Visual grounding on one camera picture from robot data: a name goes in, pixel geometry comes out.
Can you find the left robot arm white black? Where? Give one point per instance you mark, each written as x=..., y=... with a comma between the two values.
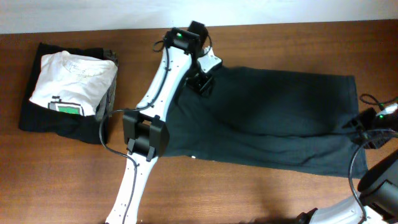
x=186, y=61

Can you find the folded white t-shirt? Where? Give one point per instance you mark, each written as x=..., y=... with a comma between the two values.
x=71, y=83

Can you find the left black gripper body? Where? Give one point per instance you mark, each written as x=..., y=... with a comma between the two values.
x=203, y=84

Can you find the folded black garment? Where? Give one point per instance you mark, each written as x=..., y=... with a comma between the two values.
x=35, y=118

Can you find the dark green t-shirt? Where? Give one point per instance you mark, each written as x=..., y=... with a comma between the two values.
x=269, y=118

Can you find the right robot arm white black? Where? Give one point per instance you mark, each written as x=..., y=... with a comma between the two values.
x=374, y=200

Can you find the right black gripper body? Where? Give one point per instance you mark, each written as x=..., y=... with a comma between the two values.
x=358, y=125

